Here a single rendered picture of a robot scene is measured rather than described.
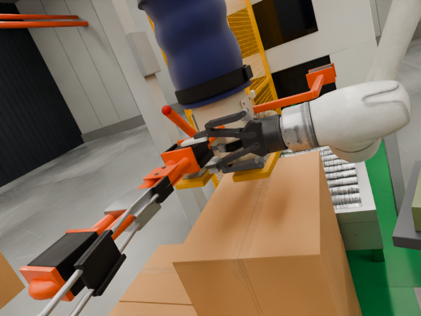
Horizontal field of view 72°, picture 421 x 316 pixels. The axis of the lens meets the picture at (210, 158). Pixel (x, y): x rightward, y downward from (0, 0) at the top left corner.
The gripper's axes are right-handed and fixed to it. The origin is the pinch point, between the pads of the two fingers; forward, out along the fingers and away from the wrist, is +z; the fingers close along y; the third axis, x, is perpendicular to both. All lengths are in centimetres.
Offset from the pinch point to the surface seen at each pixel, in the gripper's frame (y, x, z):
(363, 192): 64, 78, -32
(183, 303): 68, 17, 43
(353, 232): 73, 61, -24
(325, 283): 37.2, -3.4, -19.9
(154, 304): 68, 15, 58
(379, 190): 124, 176, -44
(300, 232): 28.6, 4.9, -15.8
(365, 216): 65, 61, -31
